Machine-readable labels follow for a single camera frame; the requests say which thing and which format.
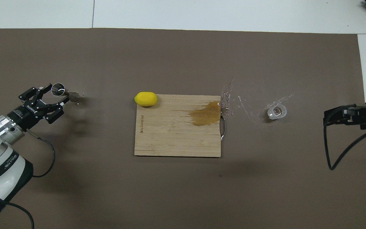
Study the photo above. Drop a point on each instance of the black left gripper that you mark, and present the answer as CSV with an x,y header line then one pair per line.
x,y
29,114

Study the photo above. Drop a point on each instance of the steel cocktail jigger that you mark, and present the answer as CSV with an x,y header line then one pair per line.
x,y
73,97

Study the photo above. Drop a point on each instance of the small clear glass cup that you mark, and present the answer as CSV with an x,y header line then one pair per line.
x,y
277,112

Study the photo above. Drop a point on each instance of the yellow lemon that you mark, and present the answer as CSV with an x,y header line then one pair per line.
x,y
145,99

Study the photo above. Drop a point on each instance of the wooden cutting board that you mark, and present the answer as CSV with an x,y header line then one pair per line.
x,y
170,133

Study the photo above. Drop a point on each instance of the brown table mat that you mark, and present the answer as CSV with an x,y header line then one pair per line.
x,y
170,197

